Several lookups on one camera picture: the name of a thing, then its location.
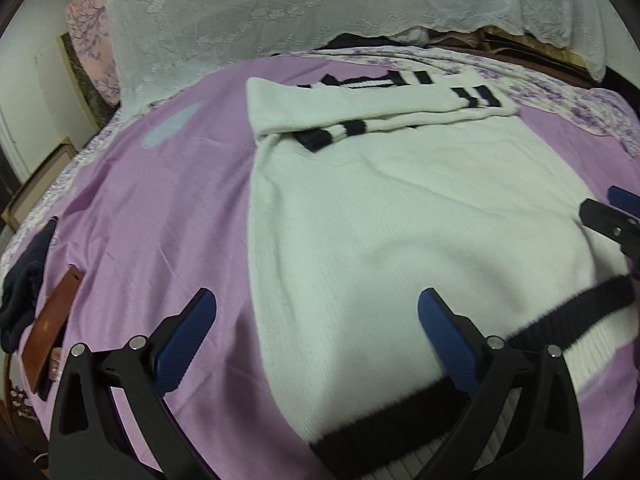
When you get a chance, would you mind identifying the brown leather item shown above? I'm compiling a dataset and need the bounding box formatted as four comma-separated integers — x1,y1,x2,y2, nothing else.
22,265,83,393

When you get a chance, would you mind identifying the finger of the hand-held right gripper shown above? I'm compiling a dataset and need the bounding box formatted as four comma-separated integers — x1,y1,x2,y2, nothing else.
580,199,640,261
607,186,640,221

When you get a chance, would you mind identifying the pink floral blanket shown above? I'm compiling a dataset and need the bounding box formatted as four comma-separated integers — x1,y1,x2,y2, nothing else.
65,0,121,106

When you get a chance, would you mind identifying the white lace cover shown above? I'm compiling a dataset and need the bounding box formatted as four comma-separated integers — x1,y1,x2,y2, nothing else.
100,0,608,108

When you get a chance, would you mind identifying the purple bed sheet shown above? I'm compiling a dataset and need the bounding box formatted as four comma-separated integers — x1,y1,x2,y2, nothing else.
0,52,640,480

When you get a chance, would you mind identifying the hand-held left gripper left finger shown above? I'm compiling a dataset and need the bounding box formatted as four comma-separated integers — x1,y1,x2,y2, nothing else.
50,288,217,480

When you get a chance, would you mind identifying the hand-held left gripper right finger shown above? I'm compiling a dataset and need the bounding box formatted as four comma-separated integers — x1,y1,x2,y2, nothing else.
415,288,583,480

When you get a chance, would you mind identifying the white sweater with black stripes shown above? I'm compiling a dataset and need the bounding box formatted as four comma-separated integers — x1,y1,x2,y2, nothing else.
246,69,638,480

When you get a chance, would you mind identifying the cardboard box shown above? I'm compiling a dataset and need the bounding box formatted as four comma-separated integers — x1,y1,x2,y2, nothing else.
0,137,78,228

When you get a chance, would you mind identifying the dark patterned cloth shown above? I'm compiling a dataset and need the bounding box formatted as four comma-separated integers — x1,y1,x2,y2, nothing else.
7,347,68,421

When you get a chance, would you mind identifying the navy cloth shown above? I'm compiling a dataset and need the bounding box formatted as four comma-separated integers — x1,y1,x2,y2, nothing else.
0,217,58,356

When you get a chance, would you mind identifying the purple floral quilt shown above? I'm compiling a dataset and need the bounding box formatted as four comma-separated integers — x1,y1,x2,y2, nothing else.
0,45,640,266

